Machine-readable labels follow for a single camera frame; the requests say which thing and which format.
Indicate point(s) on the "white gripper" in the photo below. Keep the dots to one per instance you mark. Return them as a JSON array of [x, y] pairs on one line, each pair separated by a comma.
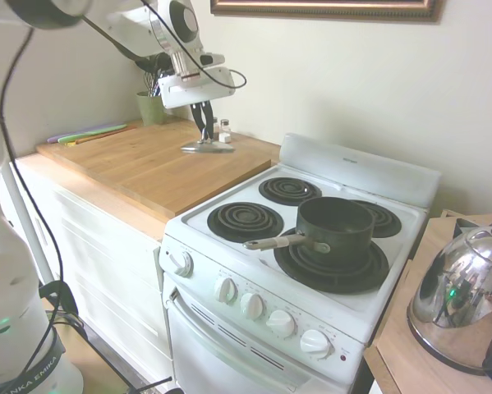
[[196, 91]]

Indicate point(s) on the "glass pot lid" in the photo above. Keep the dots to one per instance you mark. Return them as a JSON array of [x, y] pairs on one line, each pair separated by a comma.
[[208, 147]]

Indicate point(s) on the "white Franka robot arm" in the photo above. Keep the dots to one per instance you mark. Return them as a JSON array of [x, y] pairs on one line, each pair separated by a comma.
[[7, 246]]

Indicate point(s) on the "glass pepper shaker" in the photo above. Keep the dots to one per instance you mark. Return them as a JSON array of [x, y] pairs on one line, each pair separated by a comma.
[[215, 129]]

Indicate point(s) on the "glass salt shaker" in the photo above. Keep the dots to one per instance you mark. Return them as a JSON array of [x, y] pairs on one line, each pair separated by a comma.
[[225, 132]]

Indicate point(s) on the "green utensil holder cup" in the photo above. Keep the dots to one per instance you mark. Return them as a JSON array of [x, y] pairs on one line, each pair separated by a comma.
[[151, 108]]

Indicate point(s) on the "black whisk and utensils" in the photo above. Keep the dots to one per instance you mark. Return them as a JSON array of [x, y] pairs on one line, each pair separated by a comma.
[[153, 76]]

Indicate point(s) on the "large wooden cutting board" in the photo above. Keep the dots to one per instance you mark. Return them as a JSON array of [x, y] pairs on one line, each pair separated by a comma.
[[139, 168]]

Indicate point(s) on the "green plastic utensil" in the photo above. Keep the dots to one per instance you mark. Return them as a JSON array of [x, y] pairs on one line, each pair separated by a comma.
[[106, 130]]

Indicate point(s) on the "orange plastic utensil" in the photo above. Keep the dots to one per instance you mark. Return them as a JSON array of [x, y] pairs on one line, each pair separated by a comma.
[[106, 134]]

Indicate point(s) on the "medium black coil burner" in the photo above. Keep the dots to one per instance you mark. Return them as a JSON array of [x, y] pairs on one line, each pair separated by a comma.
[[243, 221]]

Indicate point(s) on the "small black coil burner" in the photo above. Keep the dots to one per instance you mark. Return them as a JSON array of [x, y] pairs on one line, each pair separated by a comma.
[[387, 219], [288, 189]]

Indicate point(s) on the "white oven control knob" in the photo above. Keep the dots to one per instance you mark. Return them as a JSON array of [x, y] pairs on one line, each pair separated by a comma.
[[182, 262]]

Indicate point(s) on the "white stove knob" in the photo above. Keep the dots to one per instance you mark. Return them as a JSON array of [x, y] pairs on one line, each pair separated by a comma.
[[226, 290], [280, 324], [315, 343], [252, 306]]

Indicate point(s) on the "white kitchen cabinet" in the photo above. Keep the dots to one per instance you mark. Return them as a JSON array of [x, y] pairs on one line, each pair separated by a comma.
[[106, 279]]

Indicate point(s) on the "large black coil burner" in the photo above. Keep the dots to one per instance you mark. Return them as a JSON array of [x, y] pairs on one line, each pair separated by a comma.
[[336, 273]]

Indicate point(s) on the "white stand pole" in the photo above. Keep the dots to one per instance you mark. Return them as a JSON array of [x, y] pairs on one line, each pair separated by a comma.
[[36, 254]]

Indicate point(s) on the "white electric stove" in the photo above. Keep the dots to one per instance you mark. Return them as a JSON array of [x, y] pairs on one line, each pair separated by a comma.
[[237, 336]]

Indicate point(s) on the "shiny steel kettle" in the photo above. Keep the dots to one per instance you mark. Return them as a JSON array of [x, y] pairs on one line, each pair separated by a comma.
[[455, 303]]

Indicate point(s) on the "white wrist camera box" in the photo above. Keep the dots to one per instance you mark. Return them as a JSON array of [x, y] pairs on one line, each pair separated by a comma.
[[212, 58]]

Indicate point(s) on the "gold picture frame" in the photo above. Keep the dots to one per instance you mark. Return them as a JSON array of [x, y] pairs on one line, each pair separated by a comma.
[[323, 10]]

